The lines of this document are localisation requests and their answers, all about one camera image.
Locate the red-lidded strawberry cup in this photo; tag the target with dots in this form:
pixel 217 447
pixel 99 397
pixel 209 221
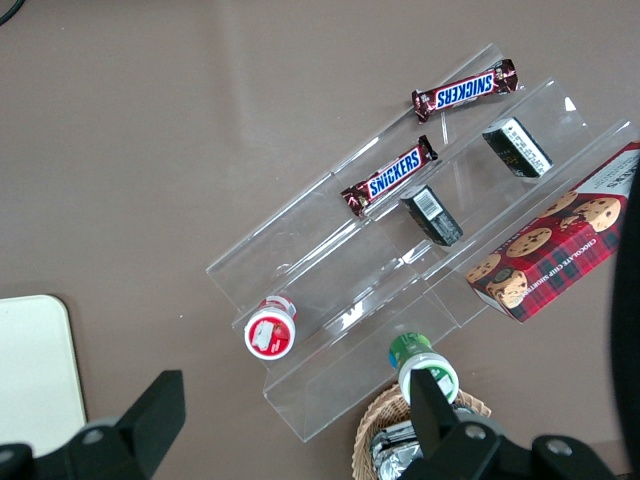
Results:
pixel 270 335

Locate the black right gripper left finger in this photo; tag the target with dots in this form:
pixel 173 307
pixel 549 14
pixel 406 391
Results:
pixel 145 420

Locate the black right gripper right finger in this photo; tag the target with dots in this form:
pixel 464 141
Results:
pixel 435 425

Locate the small black box white label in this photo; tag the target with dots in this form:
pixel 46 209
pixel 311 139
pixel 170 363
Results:
pixel 520 147

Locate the clear acrylic stepped stand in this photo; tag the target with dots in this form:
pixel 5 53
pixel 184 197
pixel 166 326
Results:
pixel 350 280

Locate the Snickers chocolate bar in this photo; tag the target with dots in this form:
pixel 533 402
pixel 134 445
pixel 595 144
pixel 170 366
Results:
pixel 465 91
pixel 392 176

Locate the green-labelled white-lidded cup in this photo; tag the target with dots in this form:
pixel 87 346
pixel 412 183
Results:
pixel 407 348

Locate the dark blurry object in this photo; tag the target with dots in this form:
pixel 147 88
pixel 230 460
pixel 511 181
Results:
pixel 627 325

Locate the red tartan cookie box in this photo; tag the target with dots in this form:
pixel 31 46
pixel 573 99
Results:
pixel 550 260

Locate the foil-wrapped packet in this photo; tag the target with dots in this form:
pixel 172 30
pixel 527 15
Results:
pixel 395 465
pixel 395 434

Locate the small black box with barcode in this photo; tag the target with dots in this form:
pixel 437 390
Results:
pixel 430 215

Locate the beige plastic tray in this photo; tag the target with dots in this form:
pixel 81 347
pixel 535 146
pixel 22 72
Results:
pixel 35 370

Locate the light wicker basket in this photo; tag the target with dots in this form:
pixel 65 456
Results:
pixel 369 422

